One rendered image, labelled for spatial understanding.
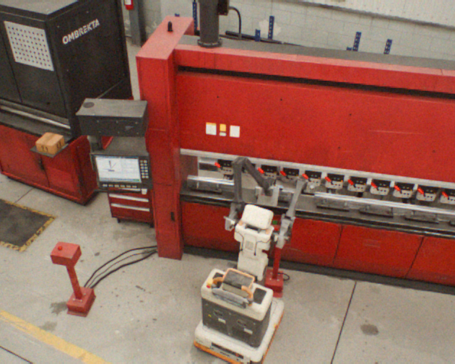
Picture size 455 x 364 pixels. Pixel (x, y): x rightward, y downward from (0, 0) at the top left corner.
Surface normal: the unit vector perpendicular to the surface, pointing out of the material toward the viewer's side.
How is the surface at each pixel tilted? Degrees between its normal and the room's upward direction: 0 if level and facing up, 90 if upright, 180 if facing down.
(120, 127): 90
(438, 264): 90
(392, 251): 90
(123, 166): 90
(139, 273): 0
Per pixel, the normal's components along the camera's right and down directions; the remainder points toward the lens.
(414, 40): -0.42, 0.58
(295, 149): -0.18, 0.63
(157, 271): 0.02, -0.77
